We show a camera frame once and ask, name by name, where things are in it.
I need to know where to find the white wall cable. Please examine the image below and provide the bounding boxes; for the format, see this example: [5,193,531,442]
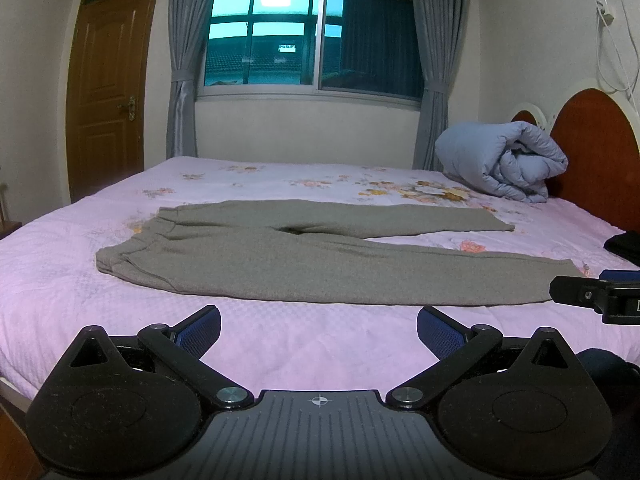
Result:
[594,0,640,111]

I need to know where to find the grey curtain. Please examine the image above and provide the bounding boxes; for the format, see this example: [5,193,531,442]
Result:
[412,0,470,170]
[166,0,214,158]

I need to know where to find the brown wooden door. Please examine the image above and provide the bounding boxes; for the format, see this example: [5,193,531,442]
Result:
[66,0,156,202]

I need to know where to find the grey knit pants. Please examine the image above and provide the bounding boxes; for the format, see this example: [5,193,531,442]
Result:
[96,200,577,307]

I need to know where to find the red wooden headboard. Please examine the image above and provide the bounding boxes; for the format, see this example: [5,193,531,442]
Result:
[510,88,640,233]

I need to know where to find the light blue rolled quilt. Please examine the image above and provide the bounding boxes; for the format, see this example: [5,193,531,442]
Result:
[435,122,568,204]

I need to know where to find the sliding glass window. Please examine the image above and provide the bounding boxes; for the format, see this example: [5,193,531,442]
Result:
[201,0,423,101]

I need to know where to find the left grey curtain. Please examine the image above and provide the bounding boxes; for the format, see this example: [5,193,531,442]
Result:
[166,0,214,158]

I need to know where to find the right grey curtain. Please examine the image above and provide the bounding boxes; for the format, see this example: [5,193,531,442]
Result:
[412,0,470,170]

